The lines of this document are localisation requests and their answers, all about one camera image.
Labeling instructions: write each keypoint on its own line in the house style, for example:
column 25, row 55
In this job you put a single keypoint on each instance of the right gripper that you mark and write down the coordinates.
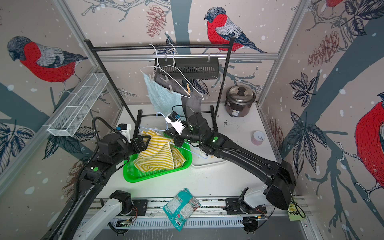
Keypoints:
column 177, row 137

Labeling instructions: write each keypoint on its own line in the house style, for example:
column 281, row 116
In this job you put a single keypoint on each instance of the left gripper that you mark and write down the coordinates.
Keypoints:
column 143, row 146

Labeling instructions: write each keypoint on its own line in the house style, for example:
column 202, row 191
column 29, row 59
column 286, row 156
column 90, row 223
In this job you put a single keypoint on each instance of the light blue wire hanger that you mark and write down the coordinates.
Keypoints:
column 158, row 123

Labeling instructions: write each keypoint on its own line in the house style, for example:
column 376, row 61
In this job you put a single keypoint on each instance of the yellow striped towel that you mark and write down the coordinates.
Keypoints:
column 160, row 154

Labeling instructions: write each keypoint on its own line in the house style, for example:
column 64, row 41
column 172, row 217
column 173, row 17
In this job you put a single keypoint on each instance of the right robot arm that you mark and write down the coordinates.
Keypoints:
column 279, row 177

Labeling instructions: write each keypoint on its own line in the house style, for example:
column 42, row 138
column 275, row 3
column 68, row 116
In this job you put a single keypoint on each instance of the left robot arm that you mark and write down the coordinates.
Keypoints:
column 111, row 150

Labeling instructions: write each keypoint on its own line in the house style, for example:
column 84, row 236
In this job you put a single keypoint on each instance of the white plastic tray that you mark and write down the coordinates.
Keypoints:
column 201, row 160

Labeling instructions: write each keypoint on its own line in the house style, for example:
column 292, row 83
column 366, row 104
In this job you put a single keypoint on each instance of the green plastic basket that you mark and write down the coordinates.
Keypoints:
column 133, row 175

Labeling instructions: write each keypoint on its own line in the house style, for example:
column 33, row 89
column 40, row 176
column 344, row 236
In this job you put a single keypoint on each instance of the dark grey towel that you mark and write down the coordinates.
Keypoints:
column 189, row 106

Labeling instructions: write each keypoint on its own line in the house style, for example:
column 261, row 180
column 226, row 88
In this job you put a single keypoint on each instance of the light blue towel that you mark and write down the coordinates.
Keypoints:
column 161, row 98

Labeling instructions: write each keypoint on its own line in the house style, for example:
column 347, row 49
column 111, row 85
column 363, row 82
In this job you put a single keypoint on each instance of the silver rice cooker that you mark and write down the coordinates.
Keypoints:
column 239, row 100

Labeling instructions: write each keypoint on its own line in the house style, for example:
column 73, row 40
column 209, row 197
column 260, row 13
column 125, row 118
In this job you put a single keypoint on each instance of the pink cup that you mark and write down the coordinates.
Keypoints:
column 258, row 138

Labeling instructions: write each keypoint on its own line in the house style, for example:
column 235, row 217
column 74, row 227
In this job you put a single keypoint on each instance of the teal snack packet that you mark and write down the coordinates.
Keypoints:
column 180, row 208

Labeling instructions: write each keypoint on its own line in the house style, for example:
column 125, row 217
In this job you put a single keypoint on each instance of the black clothes rack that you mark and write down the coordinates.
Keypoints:
column 94, row 50

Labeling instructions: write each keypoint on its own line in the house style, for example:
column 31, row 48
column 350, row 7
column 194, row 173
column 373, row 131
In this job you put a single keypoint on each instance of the green yellow label card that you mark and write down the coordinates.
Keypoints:
column 295, row 212

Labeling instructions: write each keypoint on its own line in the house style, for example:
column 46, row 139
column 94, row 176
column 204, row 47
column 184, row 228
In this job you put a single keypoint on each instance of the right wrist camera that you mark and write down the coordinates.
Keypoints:
column 175, row 120

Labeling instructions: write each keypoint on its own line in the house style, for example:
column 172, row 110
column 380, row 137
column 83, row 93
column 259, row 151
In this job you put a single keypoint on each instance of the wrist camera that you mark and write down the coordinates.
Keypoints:
column 175, row 120
column 125, row 129

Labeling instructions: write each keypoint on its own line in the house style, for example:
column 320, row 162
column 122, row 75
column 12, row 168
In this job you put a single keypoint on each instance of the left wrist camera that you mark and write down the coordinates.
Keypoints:
column 125, row 129

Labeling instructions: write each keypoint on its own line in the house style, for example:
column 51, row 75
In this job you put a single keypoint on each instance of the black perforated wall basket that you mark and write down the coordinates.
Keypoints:
column 193, row 68

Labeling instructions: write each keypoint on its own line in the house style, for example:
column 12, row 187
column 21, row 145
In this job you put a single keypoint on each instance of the white wire hanger rear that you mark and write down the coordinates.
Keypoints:
column 180, row 70

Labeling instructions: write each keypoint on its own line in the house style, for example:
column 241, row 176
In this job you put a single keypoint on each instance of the white wire mesh shelf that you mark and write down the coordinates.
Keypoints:
column 72, row 116

